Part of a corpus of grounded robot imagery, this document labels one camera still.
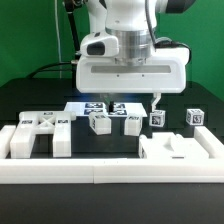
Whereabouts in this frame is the white tagged cube near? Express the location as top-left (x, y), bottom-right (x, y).
top-left (149, 110), bottom-right (166, 127)

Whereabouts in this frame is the white U-shaped border fence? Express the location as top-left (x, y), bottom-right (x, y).
top-left (0, 126), bottom-right (224, 184)

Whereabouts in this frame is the white marker sheet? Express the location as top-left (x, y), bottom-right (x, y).
top-left (64, 102), bottom-right (147, 117)

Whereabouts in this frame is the white tagged cube far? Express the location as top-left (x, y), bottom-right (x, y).
top-left (186, 108), bottom-right (204, 126)

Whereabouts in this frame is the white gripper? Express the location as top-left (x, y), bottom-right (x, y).
top-left (76, 47), bottom-right (188, 113)

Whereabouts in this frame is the white thin cable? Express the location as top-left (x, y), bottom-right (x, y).
top-left (54, 0), bottom-right (64, 80)

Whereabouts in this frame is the white chair back frame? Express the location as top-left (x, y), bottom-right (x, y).
top-left (10, 111), bottom-right (76, 159)

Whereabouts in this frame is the white chair seat block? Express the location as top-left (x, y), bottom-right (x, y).
top-left (138, 132), bottom-right (209, 159)

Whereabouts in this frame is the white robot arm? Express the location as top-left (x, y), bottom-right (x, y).
top-left (76, 0), bottom-right (196, 105)

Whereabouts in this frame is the black cable bundle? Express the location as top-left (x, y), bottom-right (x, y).
top-left (26, 0), bottom-right (85, 80)

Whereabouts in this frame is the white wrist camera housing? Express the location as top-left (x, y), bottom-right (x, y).
top-left (80, 31), bottom-right (119, 57)

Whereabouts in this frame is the white tagged cube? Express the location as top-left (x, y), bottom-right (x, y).
top-left (186, 108), bottom-right (204, 126)
top-left (149, 110), bottom-right (166, 127)

